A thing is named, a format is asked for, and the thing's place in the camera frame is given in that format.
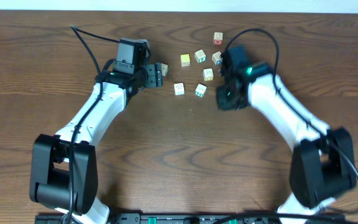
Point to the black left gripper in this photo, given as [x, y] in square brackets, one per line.
[157, 78]

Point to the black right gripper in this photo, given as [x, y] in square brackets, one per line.
[223, 103]

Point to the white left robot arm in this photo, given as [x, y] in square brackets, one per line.
[64, 172]

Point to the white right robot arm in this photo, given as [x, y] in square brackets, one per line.
[322, 165]

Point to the plain white wooden block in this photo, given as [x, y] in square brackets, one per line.
[179, 88]

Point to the orange letter wooden block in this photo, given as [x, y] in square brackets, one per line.
[208, 74]

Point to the green N wooden block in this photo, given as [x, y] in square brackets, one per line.
[200, 90]

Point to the yellow wooden block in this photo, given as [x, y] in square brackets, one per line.
[185, 60]

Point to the blue letter wooden block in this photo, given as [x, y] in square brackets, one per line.
[217, 58]

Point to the teal letter wooden block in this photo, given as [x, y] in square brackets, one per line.
[200, 56]

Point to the red M wooden block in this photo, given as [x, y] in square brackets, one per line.
[218, 38]

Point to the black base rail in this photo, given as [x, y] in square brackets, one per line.
[245, 218]

